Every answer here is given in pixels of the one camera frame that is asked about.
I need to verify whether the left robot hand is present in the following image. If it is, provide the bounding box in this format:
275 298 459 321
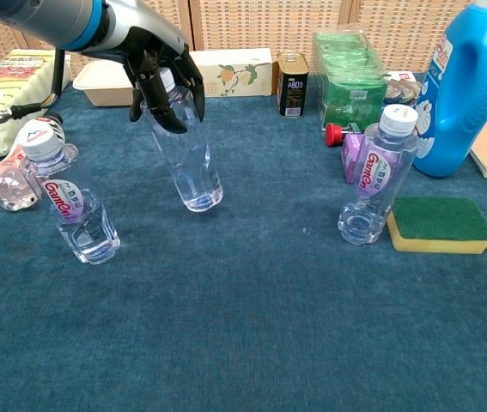
82 0 207 135

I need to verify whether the clear unlabelled water bottle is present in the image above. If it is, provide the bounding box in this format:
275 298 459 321
139 67 225 214

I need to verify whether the clear Ganten labelled water bottle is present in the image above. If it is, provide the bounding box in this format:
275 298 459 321
337 103 420 246
18 118 121 265

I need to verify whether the beige lidded food container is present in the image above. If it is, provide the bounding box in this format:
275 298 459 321
72 58 137 107

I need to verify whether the white orange carton box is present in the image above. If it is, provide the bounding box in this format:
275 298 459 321
186 47 274 98

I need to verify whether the woven wooden folding screen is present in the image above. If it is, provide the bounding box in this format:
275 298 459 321
0 0 487 82

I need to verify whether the yellow cloth pack in plastic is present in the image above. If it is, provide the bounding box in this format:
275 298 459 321
0 48 72 159

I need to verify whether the black and gold tin can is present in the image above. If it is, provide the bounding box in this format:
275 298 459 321
276 51 311 118

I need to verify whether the pink bottle with striped cap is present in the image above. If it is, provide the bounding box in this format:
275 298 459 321
0 112 66 211

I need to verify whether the clear box of green packets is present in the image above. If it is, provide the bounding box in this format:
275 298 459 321
313 30 389 131

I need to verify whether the red round cap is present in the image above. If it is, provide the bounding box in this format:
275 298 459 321
325 122 361 148

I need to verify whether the purple wrapped packet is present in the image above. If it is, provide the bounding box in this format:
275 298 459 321
340 132 373 185

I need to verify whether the small snack pack red label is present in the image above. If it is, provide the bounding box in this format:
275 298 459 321
382 70 423 106

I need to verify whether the blue detergent bottle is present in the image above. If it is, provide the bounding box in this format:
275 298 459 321
412 0 487 179

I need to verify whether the green yellow sponge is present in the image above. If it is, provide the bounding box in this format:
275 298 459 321
387 196 487 255

